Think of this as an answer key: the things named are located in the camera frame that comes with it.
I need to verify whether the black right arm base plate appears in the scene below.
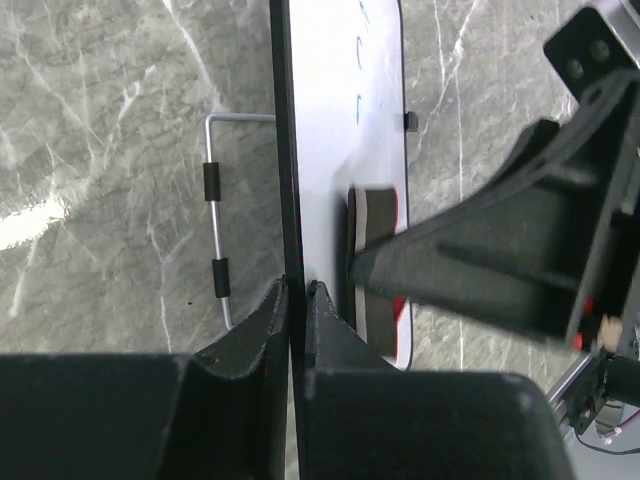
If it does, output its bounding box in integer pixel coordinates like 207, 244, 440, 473
569, 351, 639, 435

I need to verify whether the small white whiteboard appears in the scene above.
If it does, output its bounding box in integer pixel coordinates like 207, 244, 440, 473
270, 1, 409, 479

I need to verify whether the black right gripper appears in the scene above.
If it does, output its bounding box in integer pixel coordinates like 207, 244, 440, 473
380, 4, 639, 350

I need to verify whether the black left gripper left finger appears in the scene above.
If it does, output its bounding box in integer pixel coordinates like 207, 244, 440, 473
1, 279, 288, 479

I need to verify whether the metal wire whiteboard stand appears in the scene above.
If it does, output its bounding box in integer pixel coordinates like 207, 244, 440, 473
203, 111, 419, 330

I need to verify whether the aluminium mounting rail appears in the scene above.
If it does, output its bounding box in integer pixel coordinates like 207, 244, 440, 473
547, 354, 600, 427

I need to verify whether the red bone-shaped eraser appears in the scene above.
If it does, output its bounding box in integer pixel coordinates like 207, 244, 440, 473
346, 186, 413, 370

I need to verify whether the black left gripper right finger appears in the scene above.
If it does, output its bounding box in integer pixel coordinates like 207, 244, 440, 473
299, 282, 574, 479

